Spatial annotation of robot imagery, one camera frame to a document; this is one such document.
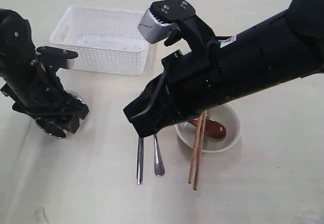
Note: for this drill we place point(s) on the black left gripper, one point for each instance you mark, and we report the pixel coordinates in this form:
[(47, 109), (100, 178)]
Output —
[(30, 76)]

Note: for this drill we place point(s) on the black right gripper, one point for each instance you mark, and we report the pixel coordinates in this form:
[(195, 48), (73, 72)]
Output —
[(159, 105)]

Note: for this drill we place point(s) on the clear faceted glass cup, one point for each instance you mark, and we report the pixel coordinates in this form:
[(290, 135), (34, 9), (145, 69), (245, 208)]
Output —
[(49, 117)]

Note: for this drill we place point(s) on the silver table knife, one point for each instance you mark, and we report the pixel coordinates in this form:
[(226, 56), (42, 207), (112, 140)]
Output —
[(140, 160)]

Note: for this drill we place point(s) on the brown wooden spoon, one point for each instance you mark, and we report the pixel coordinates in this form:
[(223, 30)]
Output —
[(214, 129)]

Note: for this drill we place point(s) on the silver fork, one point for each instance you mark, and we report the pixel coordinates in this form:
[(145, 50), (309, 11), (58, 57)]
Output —
[(159, 169)]

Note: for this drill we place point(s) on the white floral ceramic bowl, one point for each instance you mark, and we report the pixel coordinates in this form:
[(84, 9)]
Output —
[(224, 115)]

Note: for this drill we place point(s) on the wooden chopstick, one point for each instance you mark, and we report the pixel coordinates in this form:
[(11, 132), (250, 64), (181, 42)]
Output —
[(194, 150), (199, 152)]

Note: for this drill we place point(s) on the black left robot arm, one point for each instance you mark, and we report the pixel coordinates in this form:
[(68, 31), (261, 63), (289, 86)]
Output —
[(87, 39)]

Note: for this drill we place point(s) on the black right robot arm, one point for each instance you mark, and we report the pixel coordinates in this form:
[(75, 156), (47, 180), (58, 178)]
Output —
[(285, 46)]

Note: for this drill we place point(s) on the white perforated plastic basket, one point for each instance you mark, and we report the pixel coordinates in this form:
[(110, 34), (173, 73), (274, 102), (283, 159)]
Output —
[(106, 40)]

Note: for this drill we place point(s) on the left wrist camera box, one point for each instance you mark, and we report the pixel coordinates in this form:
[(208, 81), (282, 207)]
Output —
[(67, 62)]

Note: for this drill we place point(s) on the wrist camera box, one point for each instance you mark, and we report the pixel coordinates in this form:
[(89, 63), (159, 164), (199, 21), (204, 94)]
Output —
[(153, 29), (67, 62)]

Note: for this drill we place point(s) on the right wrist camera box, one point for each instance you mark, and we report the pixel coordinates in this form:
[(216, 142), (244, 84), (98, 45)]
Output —
[(153, 29)]

